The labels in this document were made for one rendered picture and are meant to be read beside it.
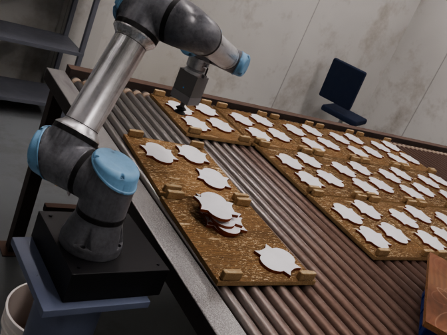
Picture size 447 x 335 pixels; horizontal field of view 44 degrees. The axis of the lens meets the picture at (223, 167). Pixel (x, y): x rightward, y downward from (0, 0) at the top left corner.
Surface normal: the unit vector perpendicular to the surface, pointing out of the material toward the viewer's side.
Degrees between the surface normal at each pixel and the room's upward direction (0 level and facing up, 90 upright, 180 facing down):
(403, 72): 90
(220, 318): 0
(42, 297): 0
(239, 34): 90
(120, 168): 7
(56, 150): 59
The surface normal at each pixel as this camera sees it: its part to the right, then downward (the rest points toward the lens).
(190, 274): 0.37, -0.86
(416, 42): -0.78, -0.07
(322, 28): 0.51, 0.51
